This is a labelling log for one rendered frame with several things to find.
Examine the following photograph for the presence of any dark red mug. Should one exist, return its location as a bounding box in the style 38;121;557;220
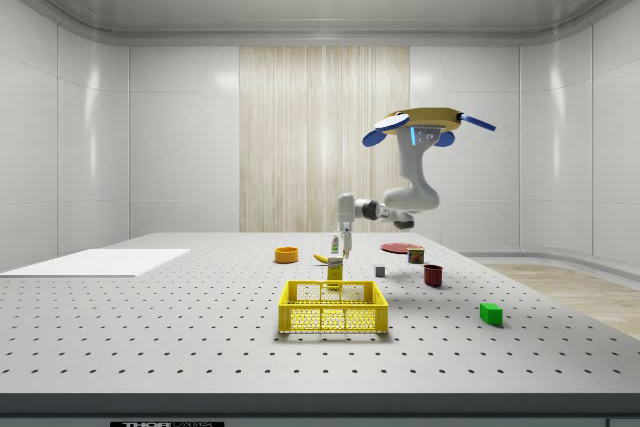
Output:
422;263;445;289

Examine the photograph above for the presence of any white board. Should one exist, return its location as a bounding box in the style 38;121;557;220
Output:
0;248;192;279

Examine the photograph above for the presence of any green block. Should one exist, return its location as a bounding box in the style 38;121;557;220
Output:
479;301;504;326

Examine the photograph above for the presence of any yellow basket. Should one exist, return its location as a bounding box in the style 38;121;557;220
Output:
277;278;392;336

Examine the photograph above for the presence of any red plate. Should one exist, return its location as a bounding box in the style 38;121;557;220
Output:
379;241;426;255

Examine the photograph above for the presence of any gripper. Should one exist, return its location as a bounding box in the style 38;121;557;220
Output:
339;219;353;260

